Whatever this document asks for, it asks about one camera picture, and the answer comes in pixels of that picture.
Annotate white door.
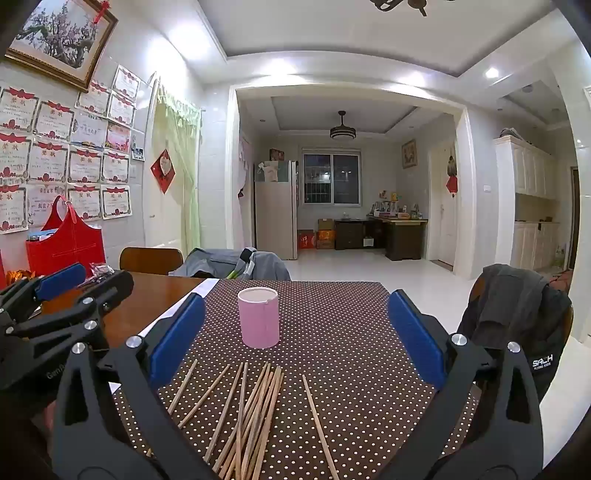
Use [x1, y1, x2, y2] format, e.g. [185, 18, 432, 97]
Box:
[427, 141, 459, 268]

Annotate light grey jacket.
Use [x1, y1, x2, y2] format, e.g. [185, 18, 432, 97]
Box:
[170, 247, 293, 282]

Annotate red diamond door ornament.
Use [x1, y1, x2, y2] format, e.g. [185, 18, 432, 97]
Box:
[150, 148, 177, 195]

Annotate clear plastic packet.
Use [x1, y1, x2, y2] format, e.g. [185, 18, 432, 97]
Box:
[87, 261, 118, 283]

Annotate dark wooden desk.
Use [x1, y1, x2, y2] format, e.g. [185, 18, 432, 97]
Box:
[334, 216, 428, 261]

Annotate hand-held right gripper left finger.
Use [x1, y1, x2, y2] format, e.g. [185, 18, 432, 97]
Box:
[53, 293, 218, 480]

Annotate brown polka dot tablecloth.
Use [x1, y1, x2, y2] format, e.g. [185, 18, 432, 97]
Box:
[111, 279, 481, 480]

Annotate bunch of wooden chopsticks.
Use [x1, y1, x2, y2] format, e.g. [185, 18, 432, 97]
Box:
[147, 359, 334, 480]

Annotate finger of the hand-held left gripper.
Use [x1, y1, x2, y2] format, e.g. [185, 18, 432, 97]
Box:
[0, 270, 136, 352]
[0, 262, 88, 319]

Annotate green sheer curtain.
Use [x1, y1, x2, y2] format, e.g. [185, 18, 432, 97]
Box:
[156, 85, 204, 252]

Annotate barred window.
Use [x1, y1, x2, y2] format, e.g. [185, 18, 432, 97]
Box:
[302, 148, 362, 207]

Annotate red gift bag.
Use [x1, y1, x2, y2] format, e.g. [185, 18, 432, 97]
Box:
[25, 195, 106, 278]

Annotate silver refrigerator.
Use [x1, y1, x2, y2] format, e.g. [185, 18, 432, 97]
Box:
[254, 160, 299, 260]

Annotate white cabinet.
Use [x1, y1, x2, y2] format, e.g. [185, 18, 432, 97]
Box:
[494, 134, 561, 273]

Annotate brown wooden chair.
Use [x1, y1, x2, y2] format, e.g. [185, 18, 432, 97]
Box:
[119, 247, 184, 276]

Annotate dark grey jacket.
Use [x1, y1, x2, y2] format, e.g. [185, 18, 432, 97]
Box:
[457, 264, 573, 402]

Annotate black chandelier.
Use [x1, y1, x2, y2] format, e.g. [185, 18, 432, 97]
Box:
[369, 0, 455, 17]

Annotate red hanging ornament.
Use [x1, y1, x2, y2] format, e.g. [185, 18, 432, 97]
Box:
[445, 154, 461, 198]

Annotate assorted bottles and toys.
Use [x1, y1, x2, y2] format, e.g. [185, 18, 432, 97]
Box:
[367, 191, 423, 220]

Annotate pink paper cup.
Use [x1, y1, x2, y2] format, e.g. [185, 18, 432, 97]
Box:
[238, 286, 280, 349]

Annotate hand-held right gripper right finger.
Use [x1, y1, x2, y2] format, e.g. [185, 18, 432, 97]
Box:
[376, 290, 546, 480]

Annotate ceiling fan lamp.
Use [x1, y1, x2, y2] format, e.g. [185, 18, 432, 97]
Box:
[329, 111, 356, 140]

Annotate framed blossom painting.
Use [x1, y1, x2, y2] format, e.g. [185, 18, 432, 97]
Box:
[4, 0, 119, 93]

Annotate wall of award certificates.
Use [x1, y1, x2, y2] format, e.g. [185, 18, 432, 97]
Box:
[0, 65, 140, 236]

